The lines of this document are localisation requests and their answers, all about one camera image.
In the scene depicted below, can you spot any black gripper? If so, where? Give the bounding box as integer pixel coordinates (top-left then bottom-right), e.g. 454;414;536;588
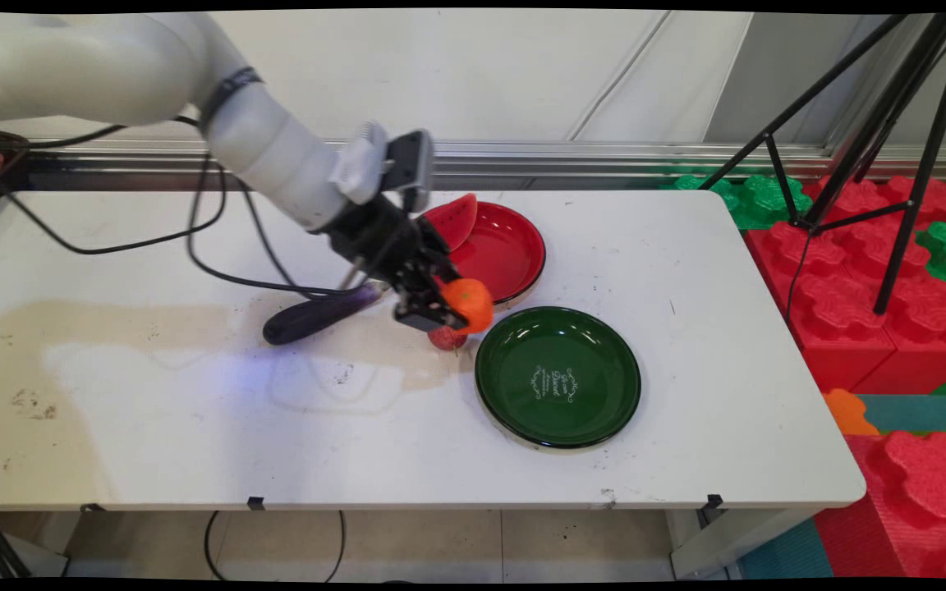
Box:
321;194;468;334

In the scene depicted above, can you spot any orange toy carrot piece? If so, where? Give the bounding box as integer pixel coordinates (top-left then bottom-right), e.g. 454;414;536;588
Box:
440;278;495;335

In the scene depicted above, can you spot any pink-red toy fruit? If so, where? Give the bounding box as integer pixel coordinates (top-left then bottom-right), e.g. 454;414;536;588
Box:
428;326;471;353

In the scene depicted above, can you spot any toy watermelon slice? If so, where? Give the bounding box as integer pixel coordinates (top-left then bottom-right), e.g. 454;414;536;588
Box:
422;194;480;252

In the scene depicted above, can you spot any red enamel plate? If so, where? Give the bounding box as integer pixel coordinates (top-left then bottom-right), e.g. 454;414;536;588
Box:
439;201;547;312

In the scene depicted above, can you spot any purple toy eggplant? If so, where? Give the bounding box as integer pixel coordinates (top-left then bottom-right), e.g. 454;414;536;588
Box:
263;282;388;346

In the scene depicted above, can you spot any green enamel plate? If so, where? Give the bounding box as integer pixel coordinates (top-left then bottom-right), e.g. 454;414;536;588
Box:
474;306;642;453

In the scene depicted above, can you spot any white table leg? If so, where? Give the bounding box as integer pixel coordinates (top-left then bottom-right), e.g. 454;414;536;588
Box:
668;507;820;580

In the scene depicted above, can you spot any large red foam block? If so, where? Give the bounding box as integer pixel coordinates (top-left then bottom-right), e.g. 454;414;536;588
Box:
814;431;946;580
744;220;946;396

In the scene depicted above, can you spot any orange foam piece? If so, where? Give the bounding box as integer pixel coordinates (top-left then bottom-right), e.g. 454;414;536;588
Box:
822;388;881;437

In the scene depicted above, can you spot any black storage crate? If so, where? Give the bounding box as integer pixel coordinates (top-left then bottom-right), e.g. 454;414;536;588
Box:
0;126;31;227

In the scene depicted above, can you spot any teal foam mat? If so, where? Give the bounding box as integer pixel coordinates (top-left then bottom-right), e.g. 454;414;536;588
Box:
855;394;946;435

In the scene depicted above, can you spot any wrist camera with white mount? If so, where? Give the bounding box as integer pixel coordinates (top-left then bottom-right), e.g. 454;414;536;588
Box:
329;121;434;214

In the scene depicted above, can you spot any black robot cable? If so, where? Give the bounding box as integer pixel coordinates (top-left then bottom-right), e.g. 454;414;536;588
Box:
0;115;227;256
186;160;347;298

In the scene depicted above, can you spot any aluminium frame rail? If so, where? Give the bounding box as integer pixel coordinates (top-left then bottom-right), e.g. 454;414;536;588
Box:
25;138;946;191

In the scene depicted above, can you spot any black floor cable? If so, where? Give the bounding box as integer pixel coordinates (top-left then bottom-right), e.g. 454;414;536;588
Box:
204;511;347;584

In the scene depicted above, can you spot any black camera tripod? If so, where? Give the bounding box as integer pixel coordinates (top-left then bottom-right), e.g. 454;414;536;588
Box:
699;12;946;317

